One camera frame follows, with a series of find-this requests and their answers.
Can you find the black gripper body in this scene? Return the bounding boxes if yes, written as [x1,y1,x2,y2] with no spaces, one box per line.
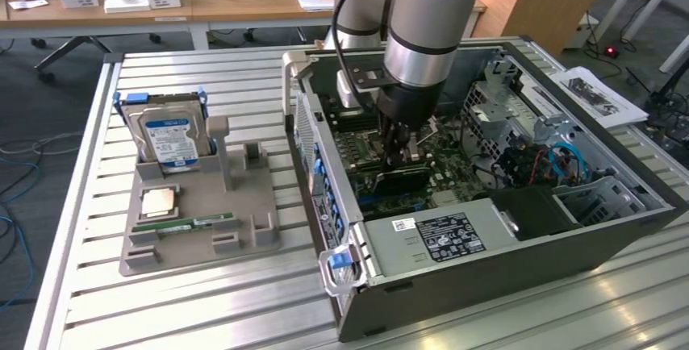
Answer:
[375,83,443,130]

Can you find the graphics card with metal bracket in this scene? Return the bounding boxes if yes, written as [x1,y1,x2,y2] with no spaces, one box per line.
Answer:
[370,160,433,197]

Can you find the CPU socket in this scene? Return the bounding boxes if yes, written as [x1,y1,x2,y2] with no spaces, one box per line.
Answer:
[360,127,387,162]

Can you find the green motherboard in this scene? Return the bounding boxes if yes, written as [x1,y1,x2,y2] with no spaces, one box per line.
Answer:
[322,98,494,222]

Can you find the perforated metal disk bay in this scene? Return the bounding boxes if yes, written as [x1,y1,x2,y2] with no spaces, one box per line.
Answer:
[459,79,545,165]

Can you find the silver chipset heatsink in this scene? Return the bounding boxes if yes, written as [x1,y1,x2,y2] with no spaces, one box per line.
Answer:
[433,190,463,206]

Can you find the grey power supply unit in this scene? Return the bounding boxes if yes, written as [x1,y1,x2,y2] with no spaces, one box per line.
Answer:
[363,198,519,279]

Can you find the wooden cabinet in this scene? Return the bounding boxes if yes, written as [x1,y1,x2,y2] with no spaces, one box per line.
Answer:
[471,0,618,56]

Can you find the printed paper sheets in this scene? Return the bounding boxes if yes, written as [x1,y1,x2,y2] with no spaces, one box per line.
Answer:
[549,65,650,130]

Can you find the grey parts rack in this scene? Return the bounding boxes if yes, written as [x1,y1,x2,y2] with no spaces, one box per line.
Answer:
[117,115,284,277]

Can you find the white floor device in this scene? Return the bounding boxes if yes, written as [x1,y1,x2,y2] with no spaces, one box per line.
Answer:
[575,13,599,51]

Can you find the open black PC case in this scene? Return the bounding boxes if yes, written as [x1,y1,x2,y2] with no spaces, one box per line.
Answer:
[280,41,678,343]

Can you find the open silver disk bay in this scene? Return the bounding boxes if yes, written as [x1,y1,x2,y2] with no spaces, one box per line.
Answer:
[553,175,648,226]

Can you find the hard disk in blue carrier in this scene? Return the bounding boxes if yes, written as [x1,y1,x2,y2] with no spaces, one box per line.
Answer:
[112,87,212,174]

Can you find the CPU chip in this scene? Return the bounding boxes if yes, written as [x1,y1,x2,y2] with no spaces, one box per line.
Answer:
[137,187,179,219]

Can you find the black tripod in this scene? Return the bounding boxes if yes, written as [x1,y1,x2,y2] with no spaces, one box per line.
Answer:
[642,53,689,144]

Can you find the flat white box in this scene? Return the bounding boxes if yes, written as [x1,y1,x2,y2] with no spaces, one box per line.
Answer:
[103,0,152,15]

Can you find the black camera bracket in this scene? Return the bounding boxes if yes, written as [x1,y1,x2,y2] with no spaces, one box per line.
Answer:
[347,65,399,92]

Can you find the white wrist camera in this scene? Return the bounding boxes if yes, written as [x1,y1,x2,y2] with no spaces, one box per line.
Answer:
[336,69,367,108]

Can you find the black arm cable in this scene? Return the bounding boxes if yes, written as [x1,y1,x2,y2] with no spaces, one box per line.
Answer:
[331,0,367,89]

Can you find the blue disk wire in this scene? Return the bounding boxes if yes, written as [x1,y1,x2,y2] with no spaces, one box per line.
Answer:
[546,140,593,184]

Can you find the white floor cable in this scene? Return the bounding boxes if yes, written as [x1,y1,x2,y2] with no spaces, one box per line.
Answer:
[0,131,83,156]

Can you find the blue floor cable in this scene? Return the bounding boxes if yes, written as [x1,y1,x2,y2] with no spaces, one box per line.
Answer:
[0,155,43,311]

